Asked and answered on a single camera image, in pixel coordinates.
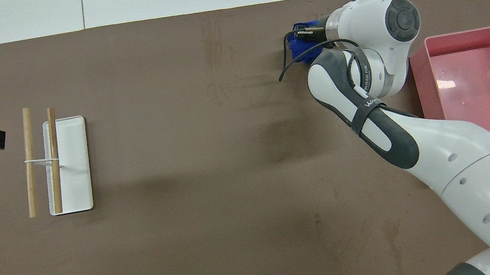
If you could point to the long wooden dowel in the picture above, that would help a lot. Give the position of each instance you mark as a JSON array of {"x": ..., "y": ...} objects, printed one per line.
[{"x": 27, "y": 144}]

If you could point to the large brown table mat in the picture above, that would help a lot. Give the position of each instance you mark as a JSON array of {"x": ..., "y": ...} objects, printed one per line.
[{"x": 237, "y": 208}]

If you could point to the white rectangular tray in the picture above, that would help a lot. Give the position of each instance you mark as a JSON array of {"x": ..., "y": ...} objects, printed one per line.
[{"x": 77, "y": 175}]

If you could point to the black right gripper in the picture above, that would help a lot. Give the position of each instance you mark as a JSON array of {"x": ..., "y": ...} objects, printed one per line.
[{"x": 318, "y": 31}]

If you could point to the white rubber band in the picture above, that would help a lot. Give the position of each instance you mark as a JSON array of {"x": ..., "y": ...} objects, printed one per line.
[{"x": 42, "y": 160}]

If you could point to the blue towel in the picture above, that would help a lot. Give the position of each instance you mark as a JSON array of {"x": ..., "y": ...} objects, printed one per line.
[{"x": 300, "y": 48}]

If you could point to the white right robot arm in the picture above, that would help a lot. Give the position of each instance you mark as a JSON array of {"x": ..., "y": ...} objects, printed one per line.
[{"x": 469, "y": 169}]

